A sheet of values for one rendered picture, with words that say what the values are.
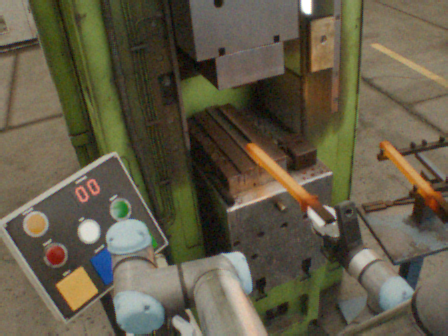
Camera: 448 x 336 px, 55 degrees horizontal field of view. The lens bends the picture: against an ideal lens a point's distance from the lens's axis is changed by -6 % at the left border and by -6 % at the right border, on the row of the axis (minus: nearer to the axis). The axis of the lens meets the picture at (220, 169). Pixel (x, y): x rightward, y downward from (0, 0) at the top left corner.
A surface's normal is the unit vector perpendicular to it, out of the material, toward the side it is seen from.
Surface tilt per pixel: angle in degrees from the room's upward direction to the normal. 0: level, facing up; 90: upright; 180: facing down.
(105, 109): 90
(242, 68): 90
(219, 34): 90
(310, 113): 90
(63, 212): 60
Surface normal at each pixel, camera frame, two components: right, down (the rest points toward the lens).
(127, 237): -0.10, -0.81
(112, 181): 0.60, -0.12
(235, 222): 0.40, 0.51
